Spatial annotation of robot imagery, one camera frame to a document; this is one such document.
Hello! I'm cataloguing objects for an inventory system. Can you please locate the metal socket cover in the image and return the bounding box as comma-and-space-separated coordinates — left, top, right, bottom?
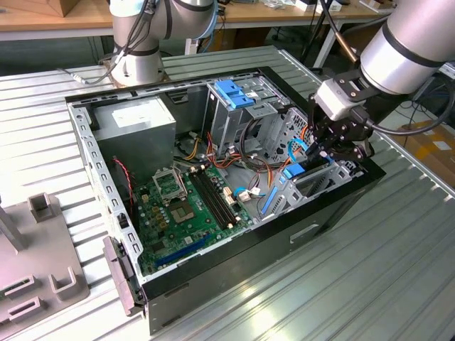
151, 166, 188, 207

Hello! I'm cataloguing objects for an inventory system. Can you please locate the hard disk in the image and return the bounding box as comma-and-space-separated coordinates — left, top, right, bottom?
260, 156, 342, 217

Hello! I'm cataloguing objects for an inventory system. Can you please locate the red black twisted wire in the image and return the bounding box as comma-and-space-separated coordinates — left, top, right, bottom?
112, 158, 138, 217

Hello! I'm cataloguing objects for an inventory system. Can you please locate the grey power supply unit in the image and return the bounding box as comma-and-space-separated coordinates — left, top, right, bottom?
90, 96, 178, 185

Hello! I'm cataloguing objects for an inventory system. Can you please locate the black wire bundle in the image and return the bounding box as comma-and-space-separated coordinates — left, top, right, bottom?
240, 119, 282, 175

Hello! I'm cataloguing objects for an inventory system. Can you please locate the CPU socket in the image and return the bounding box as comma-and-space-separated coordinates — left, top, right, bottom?
169, 200, 196, 224

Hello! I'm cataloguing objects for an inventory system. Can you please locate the black RAM slot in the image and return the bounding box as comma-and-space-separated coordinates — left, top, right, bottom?
197, 169, 237, 227
188, 172, 229, 231

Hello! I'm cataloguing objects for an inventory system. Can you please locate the grey metal disk bay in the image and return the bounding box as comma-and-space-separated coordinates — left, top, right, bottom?
255, 106, 365, 222

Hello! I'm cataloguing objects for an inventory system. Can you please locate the brown wooden box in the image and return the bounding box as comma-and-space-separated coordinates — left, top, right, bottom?
0, 0, 85, 18

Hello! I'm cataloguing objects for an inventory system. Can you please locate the blue expansion slot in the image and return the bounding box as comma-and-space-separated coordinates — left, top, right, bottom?
155, 236, 210, 269

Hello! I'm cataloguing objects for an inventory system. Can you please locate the black open PC case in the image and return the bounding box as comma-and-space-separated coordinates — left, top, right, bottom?
64, 66, 387, 335

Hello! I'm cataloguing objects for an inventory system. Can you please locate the orange power wire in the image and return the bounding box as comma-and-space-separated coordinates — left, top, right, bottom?
267, 124, 316, 188

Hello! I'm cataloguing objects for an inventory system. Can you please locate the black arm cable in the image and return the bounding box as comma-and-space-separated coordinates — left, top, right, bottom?
56, 0, 159, 86

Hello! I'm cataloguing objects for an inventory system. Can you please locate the black camera cable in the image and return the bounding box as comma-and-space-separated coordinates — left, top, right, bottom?
355, 88, 455, 136

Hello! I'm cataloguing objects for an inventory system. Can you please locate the orange red wire bundle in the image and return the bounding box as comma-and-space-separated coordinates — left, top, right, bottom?
205, 131, 257, 173

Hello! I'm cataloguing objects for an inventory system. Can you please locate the yellow black wire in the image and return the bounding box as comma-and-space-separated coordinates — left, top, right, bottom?
176, 130, 200, 161

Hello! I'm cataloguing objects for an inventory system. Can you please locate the black tripod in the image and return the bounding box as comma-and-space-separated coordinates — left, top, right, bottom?
300, 0, 333, 70

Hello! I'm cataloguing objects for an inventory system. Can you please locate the blue plastic drive carrier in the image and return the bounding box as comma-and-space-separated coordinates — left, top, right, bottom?
215, 80, 255, 109

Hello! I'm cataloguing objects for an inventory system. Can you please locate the light blue thin wire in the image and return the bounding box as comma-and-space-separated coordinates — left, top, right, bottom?
231, 185, 268, 202

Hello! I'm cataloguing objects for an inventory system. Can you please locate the blue data wire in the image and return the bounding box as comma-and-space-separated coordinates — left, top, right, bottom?
287, 138, 314, 165

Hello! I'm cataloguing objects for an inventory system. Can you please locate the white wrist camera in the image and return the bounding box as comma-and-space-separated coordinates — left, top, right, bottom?
315, 78, 367, 121

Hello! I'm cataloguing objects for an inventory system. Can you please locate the green motherboard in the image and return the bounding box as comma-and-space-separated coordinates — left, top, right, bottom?
133, 165, 255, 276

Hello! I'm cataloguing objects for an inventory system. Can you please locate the grey metal drive cage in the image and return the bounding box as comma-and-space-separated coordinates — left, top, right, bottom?
204, 76, 291, 159

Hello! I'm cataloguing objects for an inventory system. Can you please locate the grey parts rack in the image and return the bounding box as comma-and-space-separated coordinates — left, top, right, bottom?
0, 191, 90, 331

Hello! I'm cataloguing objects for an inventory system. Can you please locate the yellow cardboard box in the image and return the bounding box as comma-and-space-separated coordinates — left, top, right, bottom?
390, 119, 455, 185

